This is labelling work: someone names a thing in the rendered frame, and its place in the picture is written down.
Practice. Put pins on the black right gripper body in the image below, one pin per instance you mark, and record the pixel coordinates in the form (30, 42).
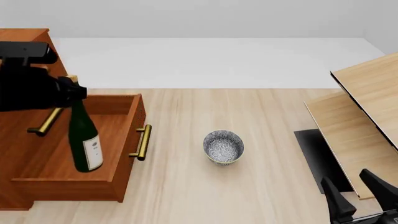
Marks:
(373, 219)

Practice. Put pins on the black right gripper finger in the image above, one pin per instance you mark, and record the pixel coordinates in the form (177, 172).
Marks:
(382, 191)
(337, 200)

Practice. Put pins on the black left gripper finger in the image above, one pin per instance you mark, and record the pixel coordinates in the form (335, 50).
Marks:
(65, 82)
(77, 92)

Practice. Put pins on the dark green wine bottle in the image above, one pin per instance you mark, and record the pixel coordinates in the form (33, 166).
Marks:
(84, 135)

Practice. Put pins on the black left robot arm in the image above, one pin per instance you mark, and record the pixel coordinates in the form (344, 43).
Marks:
(25, 91)

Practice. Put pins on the open wooden drawer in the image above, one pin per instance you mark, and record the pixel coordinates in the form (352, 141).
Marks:
(109, 140)

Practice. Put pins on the wooden cabinet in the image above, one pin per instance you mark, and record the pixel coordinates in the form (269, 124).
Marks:
(18, 35)

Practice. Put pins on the flat plate on black stalk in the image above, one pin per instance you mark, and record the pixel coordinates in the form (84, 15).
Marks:
(21, 49)

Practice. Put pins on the pale wooden panel black edge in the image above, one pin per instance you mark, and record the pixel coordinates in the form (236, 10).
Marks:
(373, 84)

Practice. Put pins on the blue white patterned bowl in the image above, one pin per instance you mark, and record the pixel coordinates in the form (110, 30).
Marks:
(223, 149)

